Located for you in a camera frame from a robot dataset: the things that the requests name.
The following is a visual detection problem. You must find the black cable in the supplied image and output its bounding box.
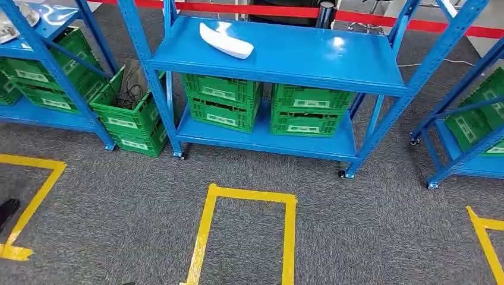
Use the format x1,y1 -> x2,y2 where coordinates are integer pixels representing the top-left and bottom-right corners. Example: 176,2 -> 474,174
108,65 -> 145,112

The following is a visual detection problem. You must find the black robot foot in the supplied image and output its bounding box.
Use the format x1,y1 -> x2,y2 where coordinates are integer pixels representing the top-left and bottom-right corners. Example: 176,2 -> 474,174
0,198 -> 21,233

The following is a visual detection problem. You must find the white cable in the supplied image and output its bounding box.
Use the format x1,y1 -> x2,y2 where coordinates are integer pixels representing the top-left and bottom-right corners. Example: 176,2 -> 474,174
398,58 -> 486,76

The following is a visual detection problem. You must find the blue metal shelf rack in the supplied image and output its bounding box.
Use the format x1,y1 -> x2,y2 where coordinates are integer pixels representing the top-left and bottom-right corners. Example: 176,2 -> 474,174
0,0 -> 119,152
116,0 -> 491,180
408,37 -> 504,191

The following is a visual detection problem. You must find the grey cloth bundle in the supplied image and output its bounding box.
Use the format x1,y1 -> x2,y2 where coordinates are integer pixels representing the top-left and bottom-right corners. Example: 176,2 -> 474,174
118,59 -> 150,112

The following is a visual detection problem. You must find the yellow floor tape outline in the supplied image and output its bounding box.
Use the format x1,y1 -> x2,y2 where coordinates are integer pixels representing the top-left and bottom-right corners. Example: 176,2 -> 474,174
180,183 -> 298,285

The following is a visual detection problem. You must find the white plastic trim part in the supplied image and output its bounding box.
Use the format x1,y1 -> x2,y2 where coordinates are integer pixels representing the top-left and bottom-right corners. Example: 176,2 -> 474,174
199,21 -> 255,60

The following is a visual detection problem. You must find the silver plastic car part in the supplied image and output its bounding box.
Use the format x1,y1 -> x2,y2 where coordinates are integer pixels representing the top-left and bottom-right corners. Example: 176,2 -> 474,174
0,1 -> 41,45

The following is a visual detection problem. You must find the red barrier belt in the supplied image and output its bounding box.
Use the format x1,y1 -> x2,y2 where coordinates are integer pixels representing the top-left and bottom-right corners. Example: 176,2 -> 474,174
87,0 -> 504,40

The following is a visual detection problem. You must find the black barrier post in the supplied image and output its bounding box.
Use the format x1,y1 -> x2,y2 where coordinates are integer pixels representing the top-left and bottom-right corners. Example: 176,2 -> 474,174
317,1 -> 336,30

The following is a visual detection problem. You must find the white partition panel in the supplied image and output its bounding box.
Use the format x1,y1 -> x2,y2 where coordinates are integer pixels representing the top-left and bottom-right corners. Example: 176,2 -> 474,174
383,0 -> 459,21

